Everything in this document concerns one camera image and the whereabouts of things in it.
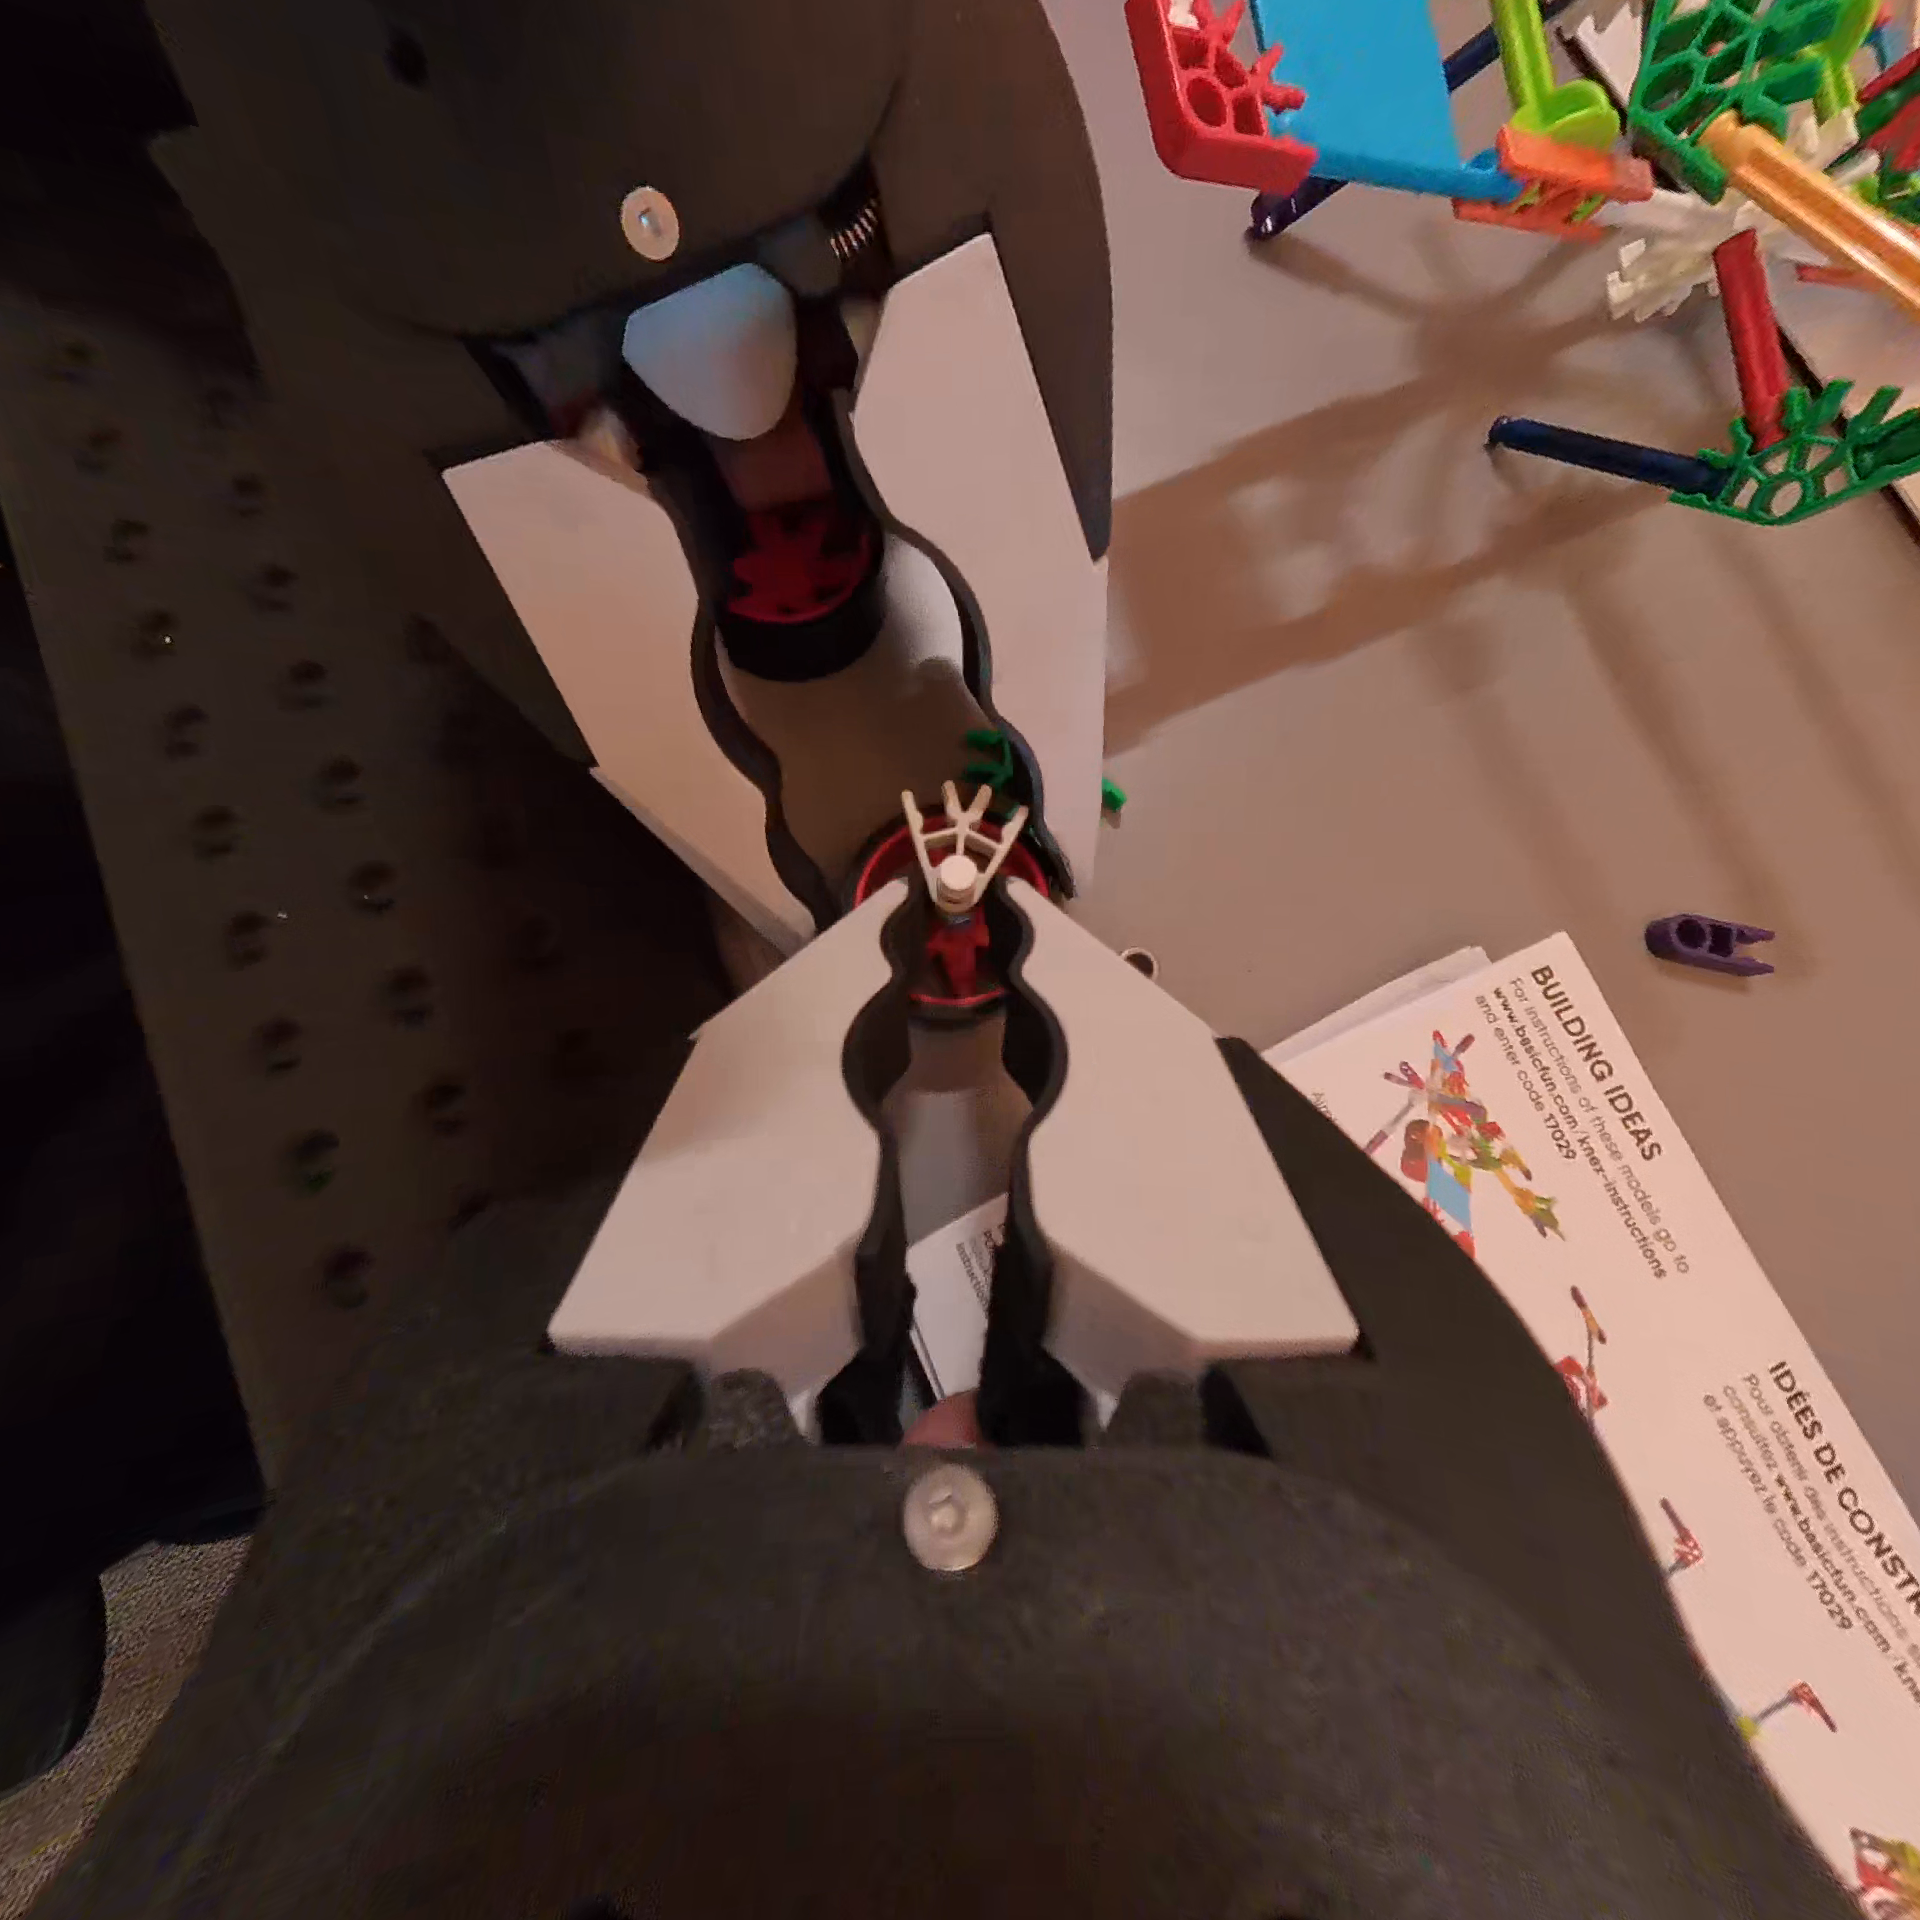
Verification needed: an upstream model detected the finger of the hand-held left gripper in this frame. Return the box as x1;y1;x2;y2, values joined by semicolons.
847;229;1110;901
438;435;835;951

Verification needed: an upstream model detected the green fan connector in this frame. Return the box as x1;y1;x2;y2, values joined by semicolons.
959;724;1125;824

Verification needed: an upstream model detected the purple clip connector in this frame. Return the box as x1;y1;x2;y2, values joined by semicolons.
1644;914;1776;980

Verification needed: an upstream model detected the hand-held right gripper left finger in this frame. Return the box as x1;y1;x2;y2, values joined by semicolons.
544;878;920;1447

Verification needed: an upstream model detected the colourful construction toy model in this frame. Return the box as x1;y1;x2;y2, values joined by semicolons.
1125;0;1920;524

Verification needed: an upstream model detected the pale grey fan connector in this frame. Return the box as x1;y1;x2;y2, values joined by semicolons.
899;780;1032;901

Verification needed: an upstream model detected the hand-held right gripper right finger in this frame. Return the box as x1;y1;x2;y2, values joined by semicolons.
980;878;1364;1447

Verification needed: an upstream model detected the black perforated chair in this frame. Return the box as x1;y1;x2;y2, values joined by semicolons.
0;268;781;1471

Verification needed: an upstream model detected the white instruction booklet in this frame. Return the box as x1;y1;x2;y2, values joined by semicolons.
899;929;1920;1920

